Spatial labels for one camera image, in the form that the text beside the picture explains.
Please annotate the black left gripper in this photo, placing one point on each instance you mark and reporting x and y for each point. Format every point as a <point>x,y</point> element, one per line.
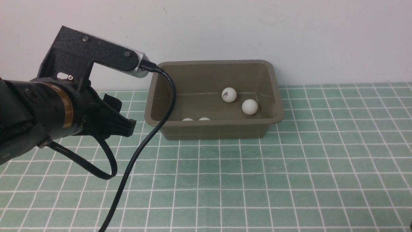
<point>95,115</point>

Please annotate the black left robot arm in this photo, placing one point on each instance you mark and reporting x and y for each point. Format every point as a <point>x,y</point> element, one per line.
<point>35,113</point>

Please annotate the brown plastic storage bin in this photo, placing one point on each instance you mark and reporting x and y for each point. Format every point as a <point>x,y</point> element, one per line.
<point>199,85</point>

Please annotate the green checkered tablecloth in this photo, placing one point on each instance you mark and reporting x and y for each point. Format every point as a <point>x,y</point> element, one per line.
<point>340,161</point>

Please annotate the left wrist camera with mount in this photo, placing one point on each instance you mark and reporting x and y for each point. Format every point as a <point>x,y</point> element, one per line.
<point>74,53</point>

